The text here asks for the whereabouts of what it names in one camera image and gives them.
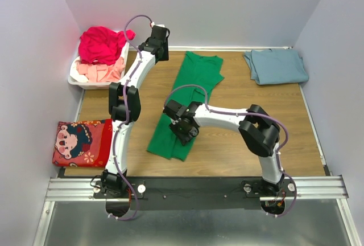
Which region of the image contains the green t-shirt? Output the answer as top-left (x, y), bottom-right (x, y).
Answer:
top-left (147, 51), bottom-right (224, 161)

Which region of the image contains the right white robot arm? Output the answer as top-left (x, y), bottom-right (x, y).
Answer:
top-left (163, 100), bottom-right (284, 196)

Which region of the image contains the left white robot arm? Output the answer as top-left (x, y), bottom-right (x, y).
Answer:
top-left (101, 24), bottom-right (170, 198)

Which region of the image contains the magenta t-shirt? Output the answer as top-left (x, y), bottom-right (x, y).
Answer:
top-left (78, 26), bottom-right (136, 65)

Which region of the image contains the pink t-shirt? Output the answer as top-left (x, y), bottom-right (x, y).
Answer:
top-left (76, 57), bottom-right (125, 83)

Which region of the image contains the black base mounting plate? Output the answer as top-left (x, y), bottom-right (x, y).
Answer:
top-left (90, 177), bottom-right (296, 215)

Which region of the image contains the white plastic bin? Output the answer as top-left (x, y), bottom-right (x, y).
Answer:
top-left (68, 42), bottom-right (129, 89)

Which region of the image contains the white cloth in bin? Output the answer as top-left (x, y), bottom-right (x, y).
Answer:
top-left (69, 62), bottom-right (88, 83)

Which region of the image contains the folded blue t-shirt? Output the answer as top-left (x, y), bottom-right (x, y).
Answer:
top-left (243, 49), bottom-right (309, 85)

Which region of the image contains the red cartoon folded cloth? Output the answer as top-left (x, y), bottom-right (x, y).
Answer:
top-left (52, 119), bottom-right (112, 168)

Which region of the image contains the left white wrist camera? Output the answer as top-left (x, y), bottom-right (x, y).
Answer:
top-left (150, 22), bottom-right (165, 28)

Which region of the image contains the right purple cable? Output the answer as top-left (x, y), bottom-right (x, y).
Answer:
top-left (163, 84), bottom-right (298, 219)

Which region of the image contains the aluminium rail frame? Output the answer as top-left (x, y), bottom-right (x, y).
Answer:
top-left (34, 176), bottom-right (361, 245)

